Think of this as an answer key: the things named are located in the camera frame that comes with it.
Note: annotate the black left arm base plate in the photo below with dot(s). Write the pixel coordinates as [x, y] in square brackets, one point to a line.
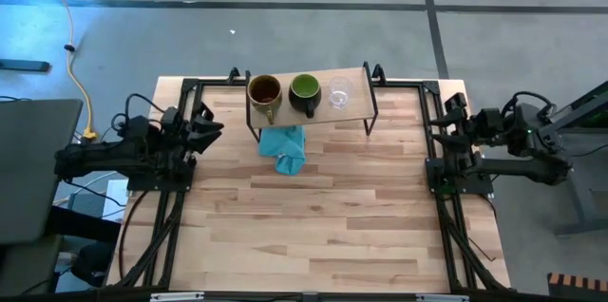
[157, 184]

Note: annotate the teal cloth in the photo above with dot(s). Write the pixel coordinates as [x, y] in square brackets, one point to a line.
[284, 147]

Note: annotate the wooden shelf with black legs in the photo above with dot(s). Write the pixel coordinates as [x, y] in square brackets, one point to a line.
[351, 114]

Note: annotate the black flat floor bar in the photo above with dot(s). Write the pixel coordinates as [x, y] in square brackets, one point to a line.
[24, 65]

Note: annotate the grey desk top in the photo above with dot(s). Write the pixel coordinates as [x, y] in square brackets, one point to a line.
[33, 169]

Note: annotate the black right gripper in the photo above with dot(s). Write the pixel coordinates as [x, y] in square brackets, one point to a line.
[482, 126]

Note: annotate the grey metal stand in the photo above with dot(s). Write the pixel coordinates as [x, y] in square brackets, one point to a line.
[584, 207]

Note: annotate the black metal table frame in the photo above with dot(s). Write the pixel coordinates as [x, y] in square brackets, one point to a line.
[166, 226]

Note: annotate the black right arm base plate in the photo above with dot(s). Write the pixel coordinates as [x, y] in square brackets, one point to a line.
[475, 188]

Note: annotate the black chair seat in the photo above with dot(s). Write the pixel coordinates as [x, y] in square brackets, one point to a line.
[92, 264]

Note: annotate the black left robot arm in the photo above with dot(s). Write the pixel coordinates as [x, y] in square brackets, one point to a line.
[104, 155]

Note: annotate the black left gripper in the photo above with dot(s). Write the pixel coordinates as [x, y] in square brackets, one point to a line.
[176, 133]

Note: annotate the silver metal bracket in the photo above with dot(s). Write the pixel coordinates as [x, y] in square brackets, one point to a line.
[176, 296]
[442, 298]

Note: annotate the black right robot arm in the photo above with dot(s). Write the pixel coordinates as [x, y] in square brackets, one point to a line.
[532, 143]

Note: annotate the black frame clamp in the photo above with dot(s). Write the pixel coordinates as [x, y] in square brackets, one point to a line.
[233, 76]
[379, 71]

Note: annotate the large brown teal glazed mug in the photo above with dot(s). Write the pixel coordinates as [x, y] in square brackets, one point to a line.
[264, 93]

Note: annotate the black mug with green inside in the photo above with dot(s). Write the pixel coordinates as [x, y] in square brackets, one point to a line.
[305, 90]

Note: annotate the orange black striped object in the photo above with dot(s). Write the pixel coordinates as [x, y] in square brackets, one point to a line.
[577, 285]

